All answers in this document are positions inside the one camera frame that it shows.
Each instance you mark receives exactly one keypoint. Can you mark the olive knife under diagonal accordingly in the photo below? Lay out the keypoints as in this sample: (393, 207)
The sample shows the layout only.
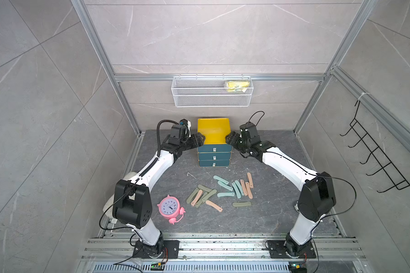
(200, 200)

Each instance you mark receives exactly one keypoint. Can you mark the pink knife cluster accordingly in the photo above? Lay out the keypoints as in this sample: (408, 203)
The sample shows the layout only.
(243, 186)
(196, 198)
(248, 190)

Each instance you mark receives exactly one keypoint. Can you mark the olive knife lower right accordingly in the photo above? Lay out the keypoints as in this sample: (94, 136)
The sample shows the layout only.
(241, 204)

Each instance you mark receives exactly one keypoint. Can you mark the black wire hook rack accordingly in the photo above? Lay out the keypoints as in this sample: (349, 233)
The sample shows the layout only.
(384, 165)

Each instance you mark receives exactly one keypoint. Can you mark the teal top drawer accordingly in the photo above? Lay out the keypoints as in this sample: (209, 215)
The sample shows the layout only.
(215, 148)

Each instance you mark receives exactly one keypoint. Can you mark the yellow sponge in basket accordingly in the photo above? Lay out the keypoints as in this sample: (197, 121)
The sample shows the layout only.
(237, 86)

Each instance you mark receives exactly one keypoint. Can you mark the olive knife far left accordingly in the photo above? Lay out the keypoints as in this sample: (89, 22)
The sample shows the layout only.
(192, 196)

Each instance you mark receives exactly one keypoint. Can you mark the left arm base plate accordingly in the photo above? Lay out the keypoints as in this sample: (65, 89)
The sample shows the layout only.
(166, 248)

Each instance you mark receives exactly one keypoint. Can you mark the mint knife top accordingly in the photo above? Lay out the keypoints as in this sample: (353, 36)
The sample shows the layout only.
(220, 179)

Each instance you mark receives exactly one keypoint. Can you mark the olive knife top left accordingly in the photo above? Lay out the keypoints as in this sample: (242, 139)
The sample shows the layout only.
(202, 187)

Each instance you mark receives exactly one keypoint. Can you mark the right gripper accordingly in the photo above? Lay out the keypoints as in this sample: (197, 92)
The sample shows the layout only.
(232, 140)

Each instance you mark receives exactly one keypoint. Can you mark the pink alarm clock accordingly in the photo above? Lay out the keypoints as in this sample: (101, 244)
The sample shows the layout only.
(171, 209)

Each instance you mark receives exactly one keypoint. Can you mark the teal middle drawer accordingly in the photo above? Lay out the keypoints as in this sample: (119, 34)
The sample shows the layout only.
(214, 156)

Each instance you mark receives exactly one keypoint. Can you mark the teal bottom drawer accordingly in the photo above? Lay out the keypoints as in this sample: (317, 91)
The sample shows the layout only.
(214, 163)

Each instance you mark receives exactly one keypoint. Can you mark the olive knife long diagonal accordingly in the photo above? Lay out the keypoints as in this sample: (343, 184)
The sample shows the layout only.
(208, 195)

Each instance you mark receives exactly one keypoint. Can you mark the mint knife vertical right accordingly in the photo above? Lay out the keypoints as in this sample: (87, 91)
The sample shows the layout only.
(239, 187)

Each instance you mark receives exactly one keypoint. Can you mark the yellow drawer cabinet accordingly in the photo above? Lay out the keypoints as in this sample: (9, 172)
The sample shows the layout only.
(214, 129)

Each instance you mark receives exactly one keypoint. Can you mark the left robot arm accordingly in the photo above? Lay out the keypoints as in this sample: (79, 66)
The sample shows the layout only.
(131, 202)

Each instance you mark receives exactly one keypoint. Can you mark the teal drawer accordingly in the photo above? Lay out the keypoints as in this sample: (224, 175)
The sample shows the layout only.
(214, 156)
(215, 148)
(214, 163)

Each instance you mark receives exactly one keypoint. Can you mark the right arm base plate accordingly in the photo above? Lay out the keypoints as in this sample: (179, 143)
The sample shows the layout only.
(280, 249)

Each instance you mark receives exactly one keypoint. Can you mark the white wire wall basket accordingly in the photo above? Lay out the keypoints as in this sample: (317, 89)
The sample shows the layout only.
(207, 91)

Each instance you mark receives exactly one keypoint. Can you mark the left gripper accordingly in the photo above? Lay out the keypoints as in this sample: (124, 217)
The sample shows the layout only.
(195, 140)

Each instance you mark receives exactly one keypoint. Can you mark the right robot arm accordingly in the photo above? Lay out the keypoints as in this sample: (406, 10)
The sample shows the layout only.
(317, 194)

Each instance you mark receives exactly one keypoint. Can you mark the mint knife horizontal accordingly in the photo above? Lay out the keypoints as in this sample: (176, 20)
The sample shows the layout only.
(225, 194)

